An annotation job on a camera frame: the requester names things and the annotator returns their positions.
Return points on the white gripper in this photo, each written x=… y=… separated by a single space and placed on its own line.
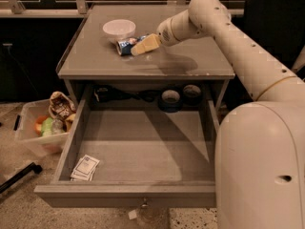
x=164 y=32

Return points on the crushed redbull can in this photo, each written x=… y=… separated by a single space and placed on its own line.
x=124 y=46

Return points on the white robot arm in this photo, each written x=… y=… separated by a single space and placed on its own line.
x=260 y=146

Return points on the grey drawer cabinet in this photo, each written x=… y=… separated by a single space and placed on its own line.
x=94 y=61

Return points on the open grey top drawer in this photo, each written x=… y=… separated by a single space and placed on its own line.
x=166 y=158

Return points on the drawer key with tag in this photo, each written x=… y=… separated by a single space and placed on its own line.
x=134 y=213

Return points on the white ceramic bowl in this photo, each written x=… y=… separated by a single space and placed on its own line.
x=119 y=29

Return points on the dark tape roll front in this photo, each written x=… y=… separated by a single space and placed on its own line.
x=170 y=101

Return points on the dark tape roll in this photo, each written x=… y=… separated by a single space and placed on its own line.
x=192 y=94
x=170 y=101

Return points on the dark tape roll back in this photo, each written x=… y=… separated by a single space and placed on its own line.
x=192 y=94

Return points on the patterned snack bag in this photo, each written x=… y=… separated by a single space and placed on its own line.
x=61 y=106

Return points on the black office chair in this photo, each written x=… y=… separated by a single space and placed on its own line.
x=278 y=26

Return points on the green fruit toy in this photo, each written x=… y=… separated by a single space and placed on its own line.
x=46 y=128

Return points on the orange fruit toy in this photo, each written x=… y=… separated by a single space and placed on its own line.
x=38 y=123

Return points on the stack of white cards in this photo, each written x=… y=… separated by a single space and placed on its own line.
x=85 y=168

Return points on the clear plastic storage bin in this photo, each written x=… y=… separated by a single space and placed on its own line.
x=29 y=137

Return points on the black tripod leg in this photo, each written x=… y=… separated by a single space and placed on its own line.
x=37 y=169

